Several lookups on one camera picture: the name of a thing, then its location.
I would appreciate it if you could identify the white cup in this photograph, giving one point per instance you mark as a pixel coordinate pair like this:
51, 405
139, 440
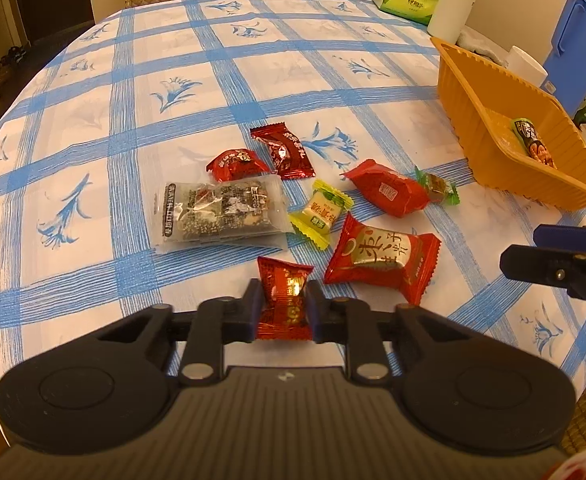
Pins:
525, 67

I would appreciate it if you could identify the red packet with square label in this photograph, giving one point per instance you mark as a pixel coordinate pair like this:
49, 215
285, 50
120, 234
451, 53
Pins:
388, 187

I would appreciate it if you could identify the blue plastic pitcher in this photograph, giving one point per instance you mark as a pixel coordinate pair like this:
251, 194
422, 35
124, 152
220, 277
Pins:
575, 45

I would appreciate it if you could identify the white bottle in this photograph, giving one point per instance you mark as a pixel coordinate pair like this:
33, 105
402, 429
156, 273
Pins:
453, 5

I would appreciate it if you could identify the small green candy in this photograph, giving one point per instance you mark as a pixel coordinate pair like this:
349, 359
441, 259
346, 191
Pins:
438, 187

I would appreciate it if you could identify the grey cloth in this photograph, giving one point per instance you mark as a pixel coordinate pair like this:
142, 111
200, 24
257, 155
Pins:
480, 42

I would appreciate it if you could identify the red patterned cloth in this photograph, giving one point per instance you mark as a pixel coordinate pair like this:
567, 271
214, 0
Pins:
580, 462

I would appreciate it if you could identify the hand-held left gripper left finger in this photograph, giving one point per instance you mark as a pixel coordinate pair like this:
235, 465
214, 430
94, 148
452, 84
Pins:
253, 312

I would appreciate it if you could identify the dark red wrapped candy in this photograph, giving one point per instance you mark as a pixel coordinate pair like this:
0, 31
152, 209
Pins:
285, 152

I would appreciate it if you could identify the clear dark snack bar packet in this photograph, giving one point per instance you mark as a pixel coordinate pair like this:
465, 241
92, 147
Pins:
218, 212

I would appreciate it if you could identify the red gold-print candy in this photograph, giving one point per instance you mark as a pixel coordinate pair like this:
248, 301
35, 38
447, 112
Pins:
283, 300

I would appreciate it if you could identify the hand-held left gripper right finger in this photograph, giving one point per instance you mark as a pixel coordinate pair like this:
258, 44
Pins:
314, 312

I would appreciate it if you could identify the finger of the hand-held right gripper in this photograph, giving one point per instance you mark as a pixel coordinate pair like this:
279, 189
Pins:
528, 262
555, 234

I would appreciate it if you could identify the small round red candy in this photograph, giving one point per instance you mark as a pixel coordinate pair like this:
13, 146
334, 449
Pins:
235, 165

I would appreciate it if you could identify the blue checked tablecloth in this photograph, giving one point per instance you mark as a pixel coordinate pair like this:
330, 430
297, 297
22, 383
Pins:
123, 170

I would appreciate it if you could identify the yellow candy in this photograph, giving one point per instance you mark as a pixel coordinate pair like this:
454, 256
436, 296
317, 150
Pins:
320, 212

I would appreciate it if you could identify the large red snack packet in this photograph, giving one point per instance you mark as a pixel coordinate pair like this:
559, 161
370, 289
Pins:
380, 260

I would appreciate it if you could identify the green snack packet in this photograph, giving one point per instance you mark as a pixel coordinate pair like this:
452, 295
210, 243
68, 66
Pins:
533, 142

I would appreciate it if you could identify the orange plastic tray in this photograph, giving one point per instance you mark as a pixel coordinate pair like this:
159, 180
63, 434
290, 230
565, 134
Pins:
478, 100

